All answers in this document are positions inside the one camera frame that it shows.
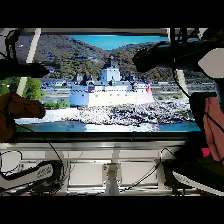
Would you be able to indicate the brown garment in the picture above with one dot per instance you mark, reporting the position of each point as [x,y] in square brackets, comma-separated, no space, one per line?
[20,110]

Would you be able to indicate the pink garment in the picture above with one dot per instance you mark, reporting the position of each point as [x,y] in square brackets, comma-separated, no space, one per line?
[215,130]

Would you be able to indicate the black garment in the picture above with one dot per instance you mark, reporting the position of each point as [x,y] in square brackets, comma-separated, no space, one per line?
[197,115]

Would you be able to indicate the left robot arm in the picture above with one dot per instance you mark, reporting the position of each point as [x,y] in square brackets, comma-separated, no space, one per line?
[31,173]

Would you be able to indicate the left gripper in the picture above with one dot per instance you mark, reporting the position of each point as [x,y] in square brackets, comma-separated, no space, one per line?
[30,70]

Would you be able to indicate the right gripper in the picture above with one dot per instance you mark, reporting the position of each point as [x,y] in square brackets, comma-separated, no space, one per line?
[151,60]

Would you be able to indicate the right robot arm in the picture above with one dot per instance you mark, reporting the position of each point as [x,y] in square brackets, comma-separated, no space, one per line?
[206,180]

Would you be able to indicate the magenta garment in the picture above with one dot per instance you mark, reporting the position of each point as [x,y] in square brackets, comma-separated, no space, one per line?
[206,152]

